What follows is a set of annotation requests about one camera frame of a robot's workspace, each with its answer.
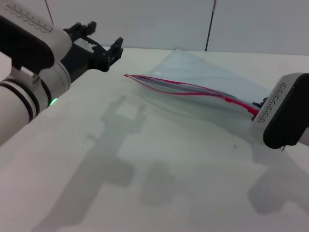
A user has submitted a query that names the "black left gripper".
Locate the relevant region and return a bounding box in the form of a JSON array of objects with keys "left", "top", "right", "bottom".
[{"left": 59, "top": 21, "right": 125, "bottom": 82}]

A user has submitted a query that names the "clear document bag red zip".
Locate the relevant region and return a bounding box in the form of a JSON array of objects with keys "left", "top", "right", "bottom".
[{"left": 124, "top": 46, "right": 271, "bottom": 119}]

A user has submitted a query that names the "silver black right wrist camera box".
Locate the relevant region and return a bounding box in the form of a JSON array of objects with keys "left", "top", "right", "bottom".
[{"left": 250, "top": 72, "right": 309, "bottom": 149}]

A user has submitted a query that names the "silver black wrist camera box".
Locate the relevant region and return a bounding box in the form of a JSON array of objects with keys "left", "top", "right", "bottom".
[
  {"left": 250, "top": 72, "right": 309, "bottom": 149},
  {"left": 0, "top": 0, "right": 66, "bottom": 73}
]

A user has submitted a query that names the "silver black left wrist camera box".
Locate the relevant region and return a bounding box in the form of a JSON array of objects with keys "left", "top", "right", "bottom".
[{"left": 0, "top": 0, "right": 66, "bottom": 73}]

